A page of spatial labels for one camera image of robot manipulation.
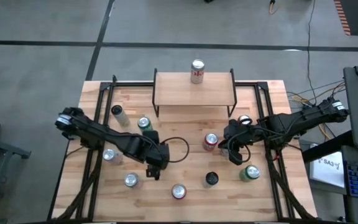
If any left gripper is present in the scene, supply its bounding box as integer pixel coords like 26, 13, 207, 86
143, 144, 170, 180

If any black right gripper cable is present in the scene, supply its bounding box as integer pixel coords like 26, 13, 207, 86
226, 129, 252, 166

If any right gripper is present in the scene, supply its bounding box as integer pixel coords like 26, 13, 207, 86
218, 119, 257, 165

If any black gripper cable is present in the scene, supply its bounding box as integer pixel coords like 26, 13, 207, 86
162, 136, 190, 164
226, 129, 252, 166

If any green Sprite can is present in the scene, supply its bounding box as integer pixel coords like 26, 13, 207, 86
137, 116, 154, 133

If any yellow cable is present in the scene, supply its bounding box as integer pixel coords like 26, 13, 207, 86
290, 93, 334, 141

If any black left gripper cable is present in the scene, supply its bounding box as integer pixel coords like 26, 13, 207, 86
162, 136, 190, 164

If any red Fanta can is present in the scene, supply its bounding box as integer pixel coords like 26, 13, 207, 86
171, 183, 188, 200
238, 114, 252, 126
202, 133, 219, 152

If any black aluminium table frame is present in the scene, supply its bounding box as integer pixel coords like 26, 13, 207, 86
47, 74, 318, 224

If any black floor cable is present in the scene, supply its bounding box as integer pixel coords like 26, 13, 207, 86
306, 0, 318, 98

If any white paper sign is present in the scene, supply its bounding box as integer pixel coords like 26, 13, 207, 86
308, 151, 346, 189

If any green soda can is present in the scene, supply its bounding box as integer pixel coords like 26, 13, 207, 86
239, 164, 261, 183

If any grey side table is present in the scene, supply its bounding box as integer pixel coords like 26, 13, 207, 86
0, 133, 32, 224

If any silver Diet Coke can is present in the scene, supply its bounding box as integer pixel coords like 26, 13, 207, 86
190, 58, 206, 85
124, 172, 143, 189
102, 147, 125, 166

